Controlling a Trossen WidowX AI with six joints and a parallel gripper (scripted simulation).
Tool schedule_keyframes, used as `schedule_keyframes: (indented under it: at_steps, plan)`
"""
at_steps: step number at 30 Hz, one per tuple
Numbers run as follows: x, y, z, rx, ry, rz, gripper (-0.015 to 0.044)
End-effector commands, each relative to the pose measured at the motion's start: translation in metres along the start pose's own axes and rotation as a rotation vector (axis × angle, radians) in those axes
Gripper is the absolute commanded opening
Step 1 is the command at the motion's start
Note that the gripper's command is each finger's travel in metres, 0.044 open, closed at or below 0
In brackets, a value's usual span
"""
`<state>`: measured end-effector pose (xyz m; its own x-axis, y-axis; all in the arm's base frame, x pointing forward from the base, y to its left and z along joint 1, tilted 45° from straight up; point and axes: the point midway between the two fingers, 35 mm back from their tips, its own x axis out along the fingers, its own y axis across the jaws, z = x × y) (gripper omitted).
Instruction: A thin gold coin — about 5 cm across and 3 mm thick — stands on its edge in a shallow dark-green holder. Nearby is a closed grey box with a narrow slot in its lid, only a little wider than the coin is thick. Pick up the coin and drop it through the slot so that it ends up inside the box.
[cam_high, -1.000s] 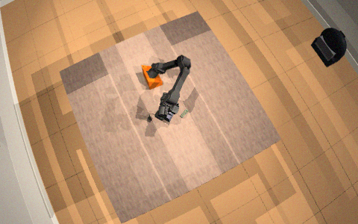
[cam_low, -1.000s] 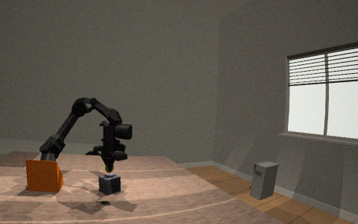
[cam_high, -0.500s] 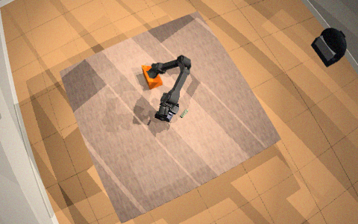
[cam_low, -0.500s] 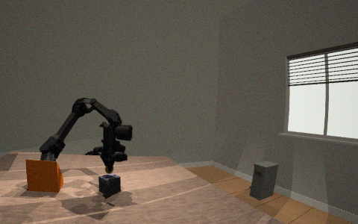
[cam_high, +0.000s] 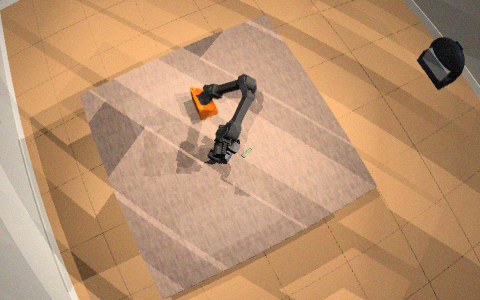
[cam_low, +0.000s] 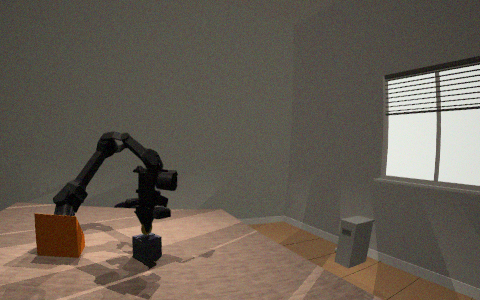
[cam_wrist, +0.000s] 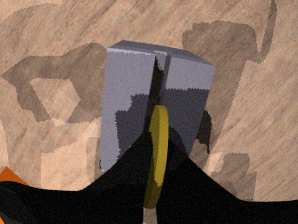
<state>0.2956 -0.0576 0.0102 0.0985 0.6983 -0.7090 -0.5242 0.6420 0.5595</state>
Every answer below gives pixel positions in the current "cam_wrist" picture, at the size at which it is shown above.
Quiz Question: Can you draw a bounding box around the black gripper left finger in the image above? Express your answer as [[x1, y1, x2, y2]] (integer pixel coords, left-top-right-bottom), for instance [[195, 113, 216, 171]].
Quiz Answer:
[[0, 132, 153, 224]]

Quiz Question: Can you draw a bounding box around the gold coin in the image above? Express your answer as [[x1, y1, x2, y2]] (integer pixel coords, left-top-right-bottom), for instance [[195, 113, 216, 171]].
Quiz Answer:
[[144, 105, 168, 209]]

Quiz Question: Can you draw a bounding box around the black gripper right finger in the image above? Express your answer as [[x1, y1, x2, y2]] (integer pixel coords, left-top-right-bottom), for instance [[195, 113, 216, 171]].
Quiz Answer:
[[156, 137, 298, 224]]

